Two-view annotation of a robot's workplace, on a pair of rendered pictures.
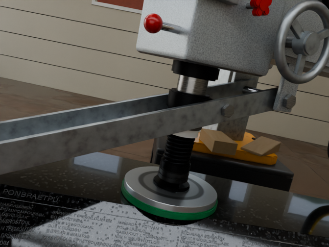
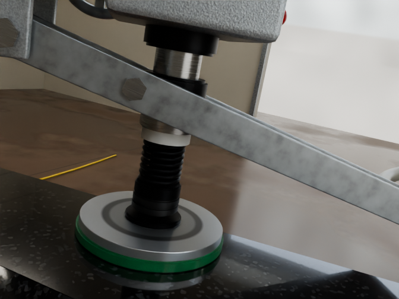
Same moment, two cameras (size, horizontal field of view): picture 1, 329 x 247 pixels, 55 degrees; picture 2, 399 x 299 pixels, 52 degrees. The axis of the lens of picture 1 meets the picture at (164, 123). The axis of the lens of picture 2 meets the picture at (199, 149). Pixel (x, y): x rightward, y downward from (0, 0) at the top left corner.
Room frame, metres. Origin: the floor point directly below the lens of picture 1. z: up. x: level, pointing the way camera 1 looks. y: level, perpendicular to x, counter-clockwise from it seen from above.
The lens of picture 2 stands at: (1.20, 0.19, 1.08)
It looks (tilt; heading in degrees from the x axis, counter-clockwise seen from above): 13 degrees down; 199
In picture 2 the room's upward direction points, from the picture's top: 10 degrees clockwise
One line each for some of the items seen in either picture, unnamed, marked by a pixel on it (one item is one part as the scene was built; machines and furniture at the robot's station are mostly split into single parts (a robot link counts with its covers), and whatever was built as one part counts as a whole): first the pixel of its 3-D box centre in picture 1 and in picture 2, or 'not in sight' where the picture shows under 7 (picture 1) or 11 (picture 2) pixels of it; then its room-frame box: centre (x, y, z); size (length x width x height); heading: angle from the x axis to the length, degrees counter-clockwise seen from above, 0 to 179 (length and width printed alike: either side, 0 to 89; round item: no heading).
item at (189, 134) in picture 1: (183, 125); (167, 127); (0.68, -0.04, 0.97); 0.07 x 0.07 x 0.04
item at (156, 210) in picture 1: (170, 187); (152, 223); (0.68, -0.04, 0.82); 0.22 x 0.22 x 0.04
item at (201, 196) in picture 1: (170, 186); (152, 220); (0.68, -0.04, 0.82); 0.21 x 0.21 x 0.01
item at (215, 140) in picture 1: (217, 140); not in sight; (1.32, -0.24, 0.81); 0.20 x 0.10 x 0.05; 11
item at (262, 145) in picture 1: (261, 145); not in sight; (1.41, -0.45, 0.80); 0.20 x 0.10 x 0.05; 141
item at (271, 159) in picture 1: (216, 137); not in sight; (1.57, -0.27, 0.76); 0.49 x 0.49 x 0.05; 3
